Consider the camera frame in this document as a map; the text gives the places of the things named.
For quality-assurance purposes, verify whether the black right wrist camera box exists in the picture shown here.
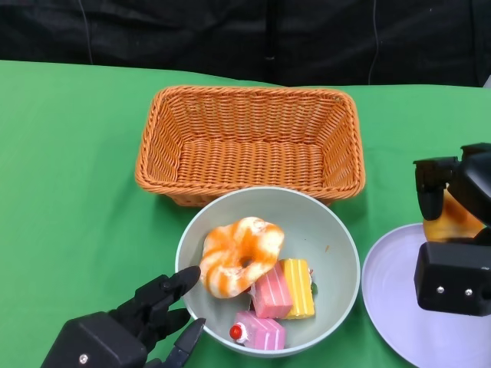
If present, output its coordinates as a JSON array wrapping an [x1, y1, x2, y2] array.
[[414, 241, 491, 317]]

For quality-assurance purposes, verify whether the yellow cake slice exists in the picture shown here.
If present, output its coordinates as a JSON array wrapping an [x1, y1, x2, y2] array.
[[278, 258, 319, 320]]

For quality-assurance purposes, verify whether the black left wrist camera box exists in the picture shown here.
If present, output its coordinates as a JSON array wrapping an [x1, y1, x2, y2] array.
[[40, 310, 149, 368]]

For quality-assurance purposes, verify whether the pale green bowl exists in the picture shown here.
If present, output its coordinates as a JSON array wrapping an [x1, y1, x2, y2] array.
[[175, 186, 361, 358]]

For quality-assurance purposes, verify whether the lavender plate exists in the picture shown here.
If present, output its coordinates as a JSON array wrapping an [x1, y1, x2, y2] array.
[[361, 223, 491, 368]]

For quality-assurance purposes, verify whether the orange wicker basket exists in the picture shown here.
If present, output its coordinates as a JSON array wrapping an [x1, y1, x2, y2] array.
[[133, 84, 365, 208]]

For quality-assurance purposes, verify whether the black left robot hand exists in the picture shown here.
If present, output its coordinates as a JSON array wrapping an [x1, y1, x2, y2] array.
[[109, 266, 208, 368]]

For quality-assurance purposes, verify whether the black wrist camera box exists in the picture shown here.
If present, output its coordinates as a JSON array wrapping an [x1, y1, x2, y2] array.
[[414, 241, 491, 317], [40, 310, 149, 368]]

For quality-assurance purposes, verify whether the black backdrop curtain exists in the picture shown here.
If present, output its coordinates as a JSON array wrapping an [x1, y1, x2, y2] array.
[[0, 0, 491, 88]]

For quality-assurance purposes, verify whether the salmon pink cake slice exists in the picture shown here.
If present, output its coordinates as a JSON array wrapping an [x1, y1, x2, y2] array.
[[251, 262, 295, 319]]

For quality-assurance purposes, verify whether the orange striped croissant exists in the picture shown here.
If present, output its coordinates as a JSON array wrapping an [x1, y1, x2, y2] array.
[[199, 216, 285, 300], [421, 183, 487, 245]]

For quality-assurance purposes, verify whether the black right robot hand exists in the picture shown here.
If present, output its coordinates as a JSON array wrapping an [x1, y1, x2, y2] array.
[[413, 143, 491, 246]]

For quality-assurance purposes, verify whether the magenta cake slice with cherry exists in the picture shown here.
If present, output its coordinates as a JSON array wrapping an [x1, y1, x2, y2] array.
[[229, 310, 287, 352]]

